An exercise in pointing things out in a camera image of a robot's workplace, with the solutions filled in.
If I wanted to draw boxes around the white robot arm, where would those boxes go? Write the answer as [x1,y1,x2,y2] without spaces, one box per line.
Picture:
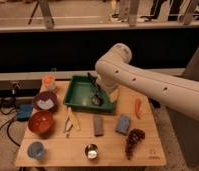
[95,43,199,122]

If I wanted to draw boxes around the green plastic tray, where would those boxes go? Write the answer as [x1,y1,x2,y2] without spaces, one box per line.
[63,75,116,113]

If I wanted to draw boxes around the black ladle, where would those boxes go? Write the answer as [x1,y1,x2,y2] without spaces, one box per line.
[87,73,103,106]

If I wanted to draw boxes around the blue sponge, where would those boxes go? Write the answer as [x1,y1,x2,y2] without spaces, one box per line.
[115,115,130,135]

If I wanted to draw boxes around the wooden table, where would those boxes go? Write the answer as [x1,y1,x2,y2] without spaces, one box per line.
[15,86,166,167]

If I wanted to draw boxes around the dark grape bunch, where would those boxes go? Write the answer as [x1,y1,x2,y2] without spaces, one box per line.
[125,128,145,160]

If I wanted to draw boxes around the cream tongs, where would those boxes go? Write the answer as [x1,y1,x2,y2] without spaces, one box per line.
[63,107,80,137]

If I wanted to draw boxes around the small metal cup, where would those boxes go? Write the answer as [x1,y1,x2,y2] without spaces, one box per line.
[85,144,98,160]

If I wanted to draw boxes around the purple bowl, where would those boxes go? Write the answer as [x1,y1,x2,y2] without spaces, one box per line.
[32,91,57,111]

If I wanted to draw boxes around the orange bowl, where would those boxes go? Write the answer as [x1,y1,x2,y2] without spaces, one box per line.
[28,110,54,135]

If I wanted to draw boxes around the blue box on floor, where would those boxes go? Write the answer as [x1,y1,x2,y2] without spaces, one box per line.
[17,104,33,121]

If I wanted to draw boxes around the blue plastic cup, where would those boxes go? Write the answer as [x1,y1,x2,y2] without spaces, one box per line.
[27,141,45,160]

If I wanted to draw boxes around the black cable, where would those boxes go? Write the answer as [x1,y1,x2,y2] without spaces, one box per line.
[0,87,22,147]

